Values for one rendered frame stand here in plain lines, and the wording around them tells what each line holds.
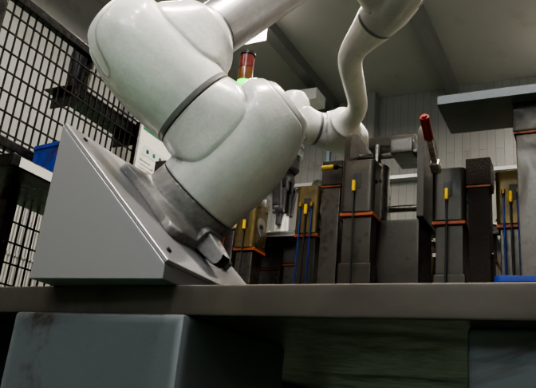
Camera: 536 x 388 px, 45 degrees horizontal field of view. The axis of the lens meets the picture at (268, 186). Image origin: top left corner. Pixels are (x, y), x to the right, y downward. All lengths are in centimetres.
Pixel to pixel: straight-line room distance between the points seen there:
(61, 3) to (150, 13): 938
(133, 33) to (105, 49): 5
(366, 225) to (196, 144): 48
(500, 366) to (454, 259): 64
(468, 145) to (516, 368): 1121
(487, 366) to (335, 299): 18
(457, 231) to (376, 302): 66
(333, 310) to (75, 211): 41
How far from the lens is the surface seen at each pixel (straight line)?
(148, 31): 105
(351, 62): 164
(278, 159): 101
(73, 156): 101
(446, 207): 139
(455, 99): 131
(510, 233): 141
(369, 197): 136
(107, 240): 92
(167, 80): 102
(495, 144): 1184
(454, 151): 1193
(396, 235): 139
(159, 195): 102
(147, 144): 221
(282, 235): 166
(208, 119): 100
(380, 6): 149
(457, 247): 138
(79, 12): 1069
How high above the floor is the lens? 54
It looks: 20 degrees up
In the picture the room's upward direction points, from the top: 6 degrees clockwise
